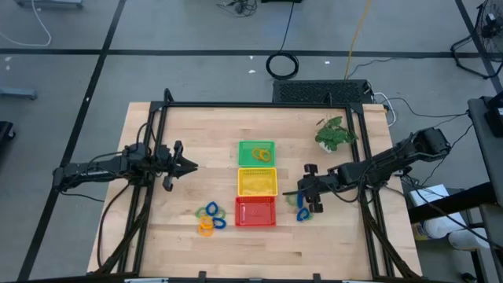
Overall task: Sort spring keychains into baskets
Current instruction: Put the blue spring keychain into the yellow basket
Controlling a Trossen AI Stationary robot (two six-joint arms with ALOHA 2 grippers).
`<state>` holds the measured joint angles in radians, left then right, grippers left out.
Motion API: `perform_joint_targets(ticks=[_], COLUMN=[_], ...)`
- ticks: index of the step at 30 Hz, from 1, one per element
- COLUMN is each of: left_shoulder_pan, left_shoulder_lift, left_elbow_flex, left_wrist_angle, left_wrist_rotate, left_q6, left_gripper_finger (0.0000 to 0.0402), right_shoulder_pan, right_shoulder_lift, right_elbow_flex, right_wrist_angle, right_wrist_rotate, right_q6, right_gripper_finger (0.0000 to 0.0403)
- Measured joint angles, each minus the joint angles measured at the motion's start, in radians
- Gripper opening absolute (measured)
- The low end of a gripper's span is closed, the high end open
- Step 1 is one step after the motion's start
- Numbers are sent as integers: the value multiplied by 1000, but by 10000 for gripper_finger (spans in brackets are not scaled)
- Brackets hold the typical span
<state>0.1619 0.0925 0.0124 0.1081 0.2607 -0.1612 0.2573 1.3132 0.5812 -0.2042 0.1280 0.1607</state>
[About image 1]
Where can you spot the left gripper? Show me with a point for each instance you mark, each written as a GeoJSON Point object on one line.
{"type": "Point", "coordinates": [164, 165]}

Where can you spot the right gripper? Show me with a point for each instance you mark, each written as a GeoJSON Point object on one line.
{"type": "Point", "coordinates": [320, 184]}

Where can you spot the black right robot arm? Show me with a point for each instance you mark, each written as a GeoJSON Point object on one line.
{"type": "Point", "coordinates": [393, 159]}

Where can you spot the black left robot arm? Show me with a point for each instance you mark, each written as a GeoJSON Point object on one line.
{"type": "Point", "coordinates": [98, 170]}

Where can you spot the green plant in white pot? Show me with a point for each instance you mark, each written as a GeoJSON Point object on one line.
{"type": "Point", "coordinates": [334, 135]}

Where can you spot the yellow plastic basket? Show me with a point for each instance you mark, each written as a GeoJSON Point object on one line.
{"type": "Point", "coordinates": [255, 182]}

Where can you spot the red plastic basket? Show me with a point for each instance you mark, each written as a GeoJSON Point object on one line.
{"type": "Point", "coordinates": [255, 212]}

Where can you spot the green plastic basket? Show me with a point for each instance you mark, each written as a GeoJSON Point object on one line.
{"type": "Point", "coordinates": [245, 159]}

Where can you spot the black perforated computer case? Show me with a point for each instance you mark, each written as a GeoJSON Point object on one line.
{"type": "Point", "coordinates": [318, 92]}

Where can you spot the white paper towel pack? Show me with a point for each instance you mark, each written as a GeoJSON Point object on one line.
{"type": "Point", "coordinates": [444, 228]}

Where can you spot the black metal beam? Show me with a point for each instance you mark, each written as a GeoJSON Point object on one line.
{"type": "Point", "coordinates": [452, 202]}

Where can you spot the grey side desk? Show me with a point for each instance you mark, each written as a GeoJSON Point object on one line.
{"type": "Point", "coordinates": [485, 157]}

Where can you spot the grey caster leg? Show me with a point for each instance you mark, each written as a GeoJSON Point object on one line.
{"type": "Point", "coordinates": [17, 93]}

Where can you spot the black floor object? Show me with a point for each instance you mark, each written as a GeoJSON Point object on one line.
{"type": "Point", "coordinates": [4, 131]}

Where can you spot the black desk monitor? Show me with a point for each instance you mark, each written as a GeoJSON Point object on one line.
{"type": "Point", "coordinates": [496, 118]}

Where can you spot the grey furniture base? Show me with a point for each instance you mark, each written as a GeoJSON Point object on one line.
{"type": "Point", "coordinates": [47, 3]}

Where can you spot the black standing fan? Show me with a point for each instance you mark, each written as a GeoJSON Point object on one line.
{"type": "Point", "coordinates": [491, 19]}

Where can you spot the black aluminium table frame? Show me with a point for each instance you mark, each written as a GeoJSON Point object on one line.
{"type": "Point", "coordinates": [255, 105]}

